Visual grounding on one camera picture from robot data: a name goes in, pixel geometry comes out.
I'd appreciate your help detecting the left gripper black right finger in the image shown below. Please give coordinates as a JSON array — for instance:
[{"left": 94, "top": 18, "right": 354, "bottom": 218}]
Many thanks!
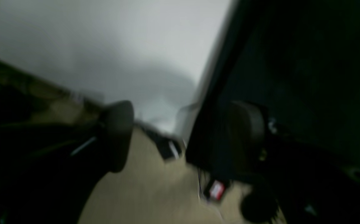
[{"left": 225, "top": 100, "right": 267, "bottom": 176}]

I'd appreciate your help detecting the black T-shirt with print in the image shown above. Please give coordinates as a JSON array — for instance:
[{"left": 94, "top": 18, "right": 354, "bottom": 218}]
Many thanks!
[{"left": 186, "top": 0, "right": 360, "bottom": 181}]

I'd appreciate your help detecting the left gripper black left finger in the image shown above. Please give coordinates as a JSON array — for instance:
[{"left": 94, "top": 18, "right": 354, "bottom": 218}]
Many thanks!
[{"left": 99, "top": 100, "right": 134, "bottom": 173}]

